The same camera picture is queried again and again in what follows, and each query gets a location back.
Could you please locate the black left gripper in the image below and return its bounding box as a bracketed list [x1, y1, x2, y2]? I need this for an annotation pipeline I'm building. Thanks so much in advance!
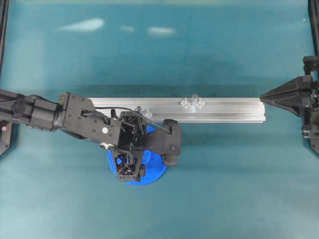
[109, 111, 147, 181]

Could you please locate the large blue gear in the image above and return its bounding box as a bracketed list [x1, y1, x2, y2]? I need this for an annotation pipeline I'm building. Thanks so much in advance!
[107, 125, 167, 186]

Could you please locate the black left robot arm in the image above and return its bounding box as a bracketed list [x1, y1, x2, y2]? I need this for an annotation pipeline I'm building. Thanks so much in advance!
[0, 90, 146, 182]

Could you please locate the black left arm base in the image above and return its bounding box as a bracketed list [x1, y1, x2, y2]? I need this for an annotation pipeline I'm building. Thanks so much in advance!
[0, 120, 12, 156]

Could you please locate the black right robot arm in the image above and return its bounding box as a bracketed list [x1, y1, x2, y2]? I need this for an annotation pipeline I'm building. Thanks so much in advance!
[107, 56, 319, 152]

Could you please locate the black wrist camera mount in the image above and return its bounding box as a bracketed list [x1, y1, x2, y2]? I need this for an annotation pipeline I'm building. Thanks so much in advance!
[140, 119, 181, 167]

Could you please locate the black camera cable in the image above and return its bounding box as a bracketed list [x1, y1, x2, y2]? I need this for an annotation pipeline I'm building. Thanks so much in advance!
[14, 94, 175, 134]

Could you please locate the clear left shaft bracket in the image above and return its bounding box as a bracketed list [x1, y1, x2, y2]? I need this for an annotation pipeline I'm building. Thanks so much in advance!
[135, 107, 153, 119]

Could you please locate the clear shaft bracket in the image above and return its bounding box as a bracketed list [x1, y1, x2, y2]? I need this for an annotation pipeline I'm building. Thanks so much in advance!
[135, 107, 153, 119]
[180, 98, 206, 113]

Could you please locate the aluminium extrusion rail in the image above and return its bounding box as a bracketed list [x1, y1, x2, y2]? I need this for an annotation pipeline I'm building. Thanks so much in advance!
[91, 96, 266, 123]

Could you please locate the clear right shaft bracket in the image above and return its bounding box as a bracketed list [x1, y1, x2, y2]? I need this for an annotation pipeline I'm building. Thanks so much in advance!
[180, 98, 206, 113]

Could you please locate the black left frame post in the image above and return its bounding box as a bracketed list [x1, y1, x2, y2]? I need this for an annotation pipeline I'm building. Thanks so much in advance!
[0, 0, 10, 83]

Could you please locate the black frame post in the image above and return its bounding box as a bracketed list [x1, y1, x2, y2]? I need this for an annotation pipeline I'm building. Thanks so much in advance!
[308, 0, 319, 56]
[0, 0, 10, 83]

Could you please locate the black right frame post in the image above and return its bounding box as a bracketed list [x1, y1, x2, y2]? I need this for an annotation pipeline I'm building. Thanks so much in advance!
[308, 0, 319, 56]

